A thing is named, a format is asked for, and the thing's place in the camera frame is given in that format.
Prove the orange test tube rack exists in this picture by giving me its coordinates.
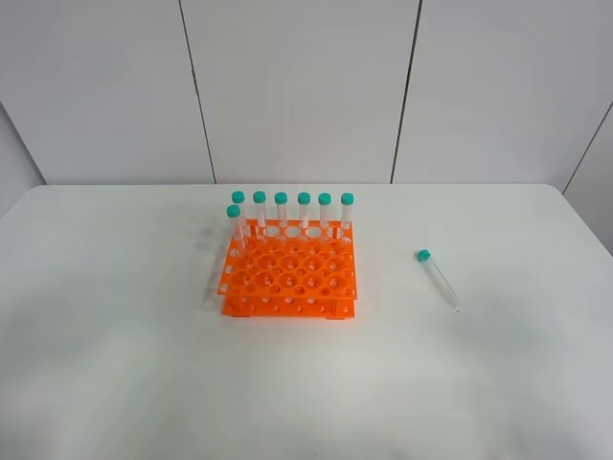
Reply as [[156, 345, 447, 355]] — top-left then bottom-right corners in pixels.
[[217, 218, 358, 319]]

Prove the teal-capped tube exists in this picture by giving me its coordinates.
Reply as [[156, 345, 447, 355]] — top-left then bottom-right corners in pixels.
[[340, 193, 354, 230], [318, 193, 331, 229], [253, 191, 267, 239], [298, 192, 310, 229], [231, 190, 247, 230], [226, 204, 245, 252], [274, 192, 288, 239]]

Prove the teal-capped tube front left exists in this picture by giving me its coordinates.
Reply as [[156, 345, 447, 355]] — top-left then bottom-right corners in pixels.
[[226, 204, 245, 252]]

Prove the clear tube with teal cap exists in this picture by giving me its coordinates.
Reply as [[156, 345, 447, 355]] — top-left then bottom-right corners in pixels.
[[415, 249, 460, 312]]

